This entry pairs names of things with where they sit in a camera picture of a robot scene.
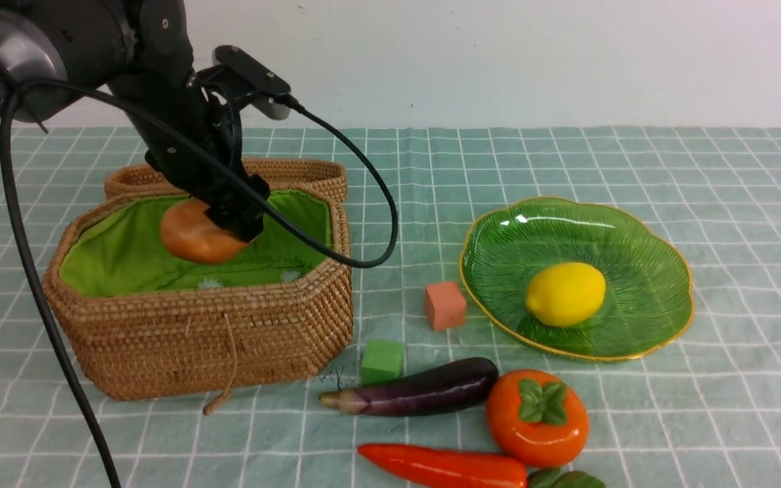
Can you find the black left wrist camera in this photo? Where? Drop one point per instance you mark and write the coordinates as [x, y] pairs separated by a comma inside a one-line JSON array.
[[251, 83]]

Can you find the orange foam cube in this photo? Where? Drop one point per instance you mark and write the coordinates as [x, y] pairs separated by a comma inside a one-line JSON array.
[[445, 306]]

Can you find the green checkered tablecloth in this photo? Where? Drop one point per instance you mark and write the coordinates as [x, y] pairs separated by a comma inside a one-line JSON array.
[[703, 412]]

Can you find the green foam cube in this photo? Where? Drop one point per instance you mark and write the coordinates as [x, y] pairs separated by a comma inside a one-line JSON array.
[[382, 361]]

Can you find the brown toy potato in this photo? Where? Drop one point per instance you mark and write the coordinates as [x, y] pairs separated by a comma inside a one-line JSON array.
[[187, 233]]

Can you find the orange toy persimmon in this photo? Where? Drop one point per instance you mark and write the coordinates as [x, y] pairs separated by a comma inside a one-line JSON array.
[[537, 419]]

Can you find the woven wicker basket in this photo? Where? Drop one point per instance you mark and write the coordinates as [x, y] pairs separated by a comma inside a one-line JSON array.
[[145, 324]]

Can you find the purple toy eggplant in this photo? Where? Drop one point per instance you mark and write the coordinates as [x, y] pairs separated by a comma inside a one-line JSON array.
[[444, 389]]

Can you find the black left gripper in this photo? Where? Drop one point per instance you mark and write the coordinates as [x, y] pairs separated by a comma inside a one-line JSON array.
[[182, 105]]

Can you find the red toy carrot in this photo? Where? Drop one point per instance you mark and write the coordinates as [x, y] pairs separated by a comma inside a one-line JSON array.
[[447, 468]]

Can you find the green glass leaf plate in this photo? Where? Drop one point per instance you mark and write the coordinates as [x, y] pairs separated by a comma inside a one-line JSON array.
[[649, 302]]

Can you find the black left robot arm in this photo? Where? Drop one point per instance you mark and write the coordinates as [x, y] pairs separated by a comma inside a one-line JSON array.
[[53, 53]]

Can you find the yellow toy lemon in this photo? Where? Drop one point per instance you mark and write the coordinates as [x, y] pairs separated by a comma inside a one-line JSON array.
[[566, 294]]

